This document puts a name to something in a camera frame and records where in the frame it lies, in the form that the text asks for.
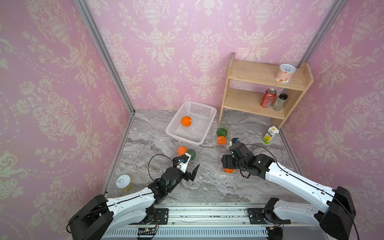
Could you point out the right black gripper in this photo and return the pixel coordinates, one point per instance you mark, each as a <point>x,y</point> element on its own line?
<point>227,159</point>

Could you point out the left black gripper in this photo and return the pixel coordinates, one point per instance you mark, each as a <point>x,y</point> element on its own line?
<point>188,176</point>

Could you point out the peeled orange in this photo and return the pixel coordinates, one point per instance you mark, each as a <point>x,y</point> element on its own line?
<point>229,171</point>
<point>186,121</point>

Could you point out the clear clamshell container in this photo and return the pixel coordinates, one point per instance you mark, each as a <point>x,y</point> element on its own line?
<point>197,148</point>
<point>214,135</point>
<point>221,152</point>

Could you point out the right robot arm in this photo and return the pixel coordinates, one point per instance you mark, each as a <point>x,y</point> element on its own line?
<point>332,210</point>

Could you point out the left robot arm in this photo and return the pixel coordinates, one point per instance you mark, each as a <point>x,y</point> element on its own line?
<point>101,215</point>

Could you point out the left container green fruit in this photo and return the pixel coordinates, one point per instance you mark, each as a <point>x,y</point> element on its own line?
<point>192,153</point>

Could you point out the container green fruit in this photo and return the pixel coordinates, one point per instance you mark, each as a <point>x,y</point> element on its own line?
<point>192,153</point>
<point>222,132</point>

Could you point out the left container orange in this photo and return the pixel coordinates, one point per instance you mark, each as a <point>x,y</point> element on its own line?
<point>181,151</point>

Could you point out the container orange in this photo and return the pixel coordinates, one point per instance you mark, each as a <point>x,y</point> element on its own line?
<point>181,151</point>
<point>221,140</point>

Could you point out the back container orange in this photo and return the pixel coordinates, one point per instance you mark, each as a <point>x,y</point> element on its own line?
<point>221,140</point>

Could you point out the back container green fruit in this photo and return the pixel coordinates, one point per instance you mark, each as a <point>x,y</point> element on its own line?
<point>222,132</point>

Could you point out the green white juice carton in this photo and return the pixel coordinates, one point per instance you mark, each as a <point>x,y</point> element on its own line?
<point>271,133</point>

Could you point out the wooden shelf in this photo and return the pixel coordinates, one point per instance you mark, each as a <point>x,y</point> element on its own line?
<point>264,75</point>

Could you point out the white plastic basket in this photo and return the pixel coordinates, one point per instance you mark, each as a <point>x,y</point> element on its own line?
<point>202,116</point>

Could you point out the glass spice jar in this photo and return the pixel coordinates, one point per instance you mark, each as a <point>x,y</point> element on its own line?
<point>280,102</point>

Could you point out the red soda can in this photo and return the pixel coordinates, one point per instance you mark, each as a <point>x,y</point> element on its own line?
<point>268,98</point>

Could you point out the yellow white can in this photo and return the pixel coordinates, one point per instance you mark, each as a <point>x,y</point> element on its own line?
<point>124,183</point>

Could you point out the white orange cup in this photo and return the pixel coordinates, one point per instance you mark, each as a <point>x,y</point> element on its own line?
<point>285,73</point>

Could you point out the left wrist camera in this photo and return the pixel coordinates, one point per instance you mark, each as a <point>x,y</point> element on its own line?
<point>183,162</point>

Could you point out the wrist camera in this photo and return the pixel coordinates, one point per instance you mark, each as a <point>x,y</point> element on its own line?
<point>183,162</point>
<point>234,141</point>

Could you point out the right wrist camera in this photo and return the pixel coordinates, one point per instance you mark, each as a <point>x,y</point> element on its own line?
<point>234,141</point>

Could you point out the aluminium frame rail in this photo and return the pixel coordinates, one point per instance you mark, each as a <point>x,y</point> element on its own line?
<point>214,222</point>

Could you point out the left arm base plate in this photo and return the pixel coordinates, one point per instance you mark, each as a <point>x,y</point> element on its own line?
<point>156,216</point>

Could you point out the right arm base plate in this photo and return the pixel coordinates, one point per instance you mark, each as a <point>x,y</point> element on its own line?
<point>258,216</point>

